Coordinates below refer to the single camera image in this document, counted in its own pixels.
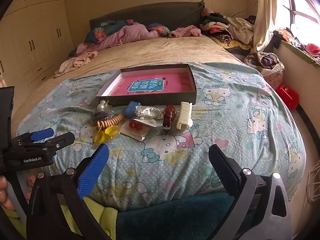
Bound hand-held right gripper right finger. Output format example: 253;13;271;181
208;144;293;240

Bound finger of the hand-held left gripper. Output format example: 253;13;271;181
37;132;75;155
14;128;55;147

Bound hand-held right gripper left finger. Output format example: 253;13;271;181
26;144;118;240

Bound yellow hair rings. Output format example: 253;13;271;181
94;126;119;144

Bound orange coil hair tie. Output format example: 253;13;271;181
96;113;125;130

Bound cream claw hair clip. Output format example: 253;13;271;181
176;102;193;130

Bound dark red hair clip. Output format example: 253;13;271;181
162;104;177;130

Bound silver comb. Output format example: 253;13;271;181
134;105;164;120

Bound grey cardboard box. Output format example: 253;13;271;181
95;64;196;107

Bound person's left hand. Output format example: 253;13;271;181
0;175;14;212

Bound printed cartoon blanket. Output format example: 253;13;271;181
16;62;307;212

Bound yellow green cloth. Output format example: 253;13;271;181
60;196;118;239

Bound pearl hair clip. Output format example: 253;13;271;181
97;99;112;112

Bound red earrings packet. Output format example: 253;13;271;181
119;120;150;142

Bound blue small packet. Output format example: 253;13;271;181
124;101;141;117

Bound teal fleece cloth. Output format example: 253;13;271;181
116;192;260;240

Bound pale crumpled clothing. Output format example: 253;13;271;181
53;51;98;78

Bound red plastic box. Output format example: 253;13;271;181
276;84;300;109

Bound pink book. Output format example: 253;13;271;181
108;73;194;97

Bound cream wardrobe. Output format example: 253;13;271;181
0;0;75;85

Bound large floral pillow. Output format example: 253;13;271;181
84;20;128;44

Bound basket of clothes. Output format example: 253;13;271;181
244;51;285;88

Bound beige bedspread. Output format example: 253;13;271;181
11;34;240;120

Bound pink quilt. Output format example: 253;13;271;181
76;21;160;54

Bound yellow patterned bedding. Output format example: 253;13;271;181
210;36;253;51

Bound pile of clothes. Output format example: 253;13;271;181
200;7;257;49

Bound pink fluffy garment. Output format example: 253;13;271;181
169;25;203;38

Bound small floral pillow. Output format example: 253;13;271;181
147;24;170;37

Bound clothes on window sill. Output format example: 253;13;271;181
272;29;320;63

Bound dark grey headboard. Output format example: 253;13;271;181
89;1;205;30

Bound cream curtain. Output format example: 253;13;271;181
251;0;294;53

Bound window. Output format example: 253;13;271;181
282;0;320;33

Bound white wire rack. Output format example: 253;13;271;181
306;155;320;203

